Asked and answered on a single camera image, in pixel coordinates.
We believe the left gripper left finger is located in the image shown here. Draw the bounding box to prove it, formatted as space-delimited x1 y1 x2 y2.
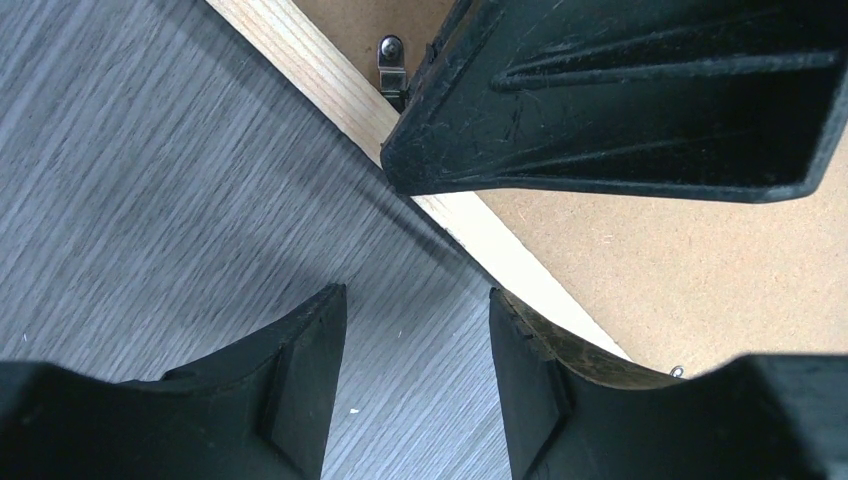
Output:
1 284 347 479

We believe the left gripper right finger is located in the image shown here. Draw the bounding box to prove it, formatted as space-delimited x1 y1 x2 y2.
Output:
489 288 847 479

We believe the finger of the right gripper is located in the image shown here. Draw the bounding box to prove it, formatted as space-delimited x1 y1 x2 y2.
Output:
380 1 847 203

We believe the brown backing board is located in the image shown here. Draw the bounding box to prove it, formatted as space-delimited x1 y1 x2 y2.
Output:
291 0 848 379

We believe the wooden picture frame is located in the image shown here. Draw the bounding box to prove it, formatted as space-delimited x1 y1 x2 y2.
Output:
210 1 628 359

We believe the metal frame turn clip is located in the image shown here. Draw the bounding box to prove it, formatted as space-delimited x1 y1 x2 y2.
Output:
377 35 408 113

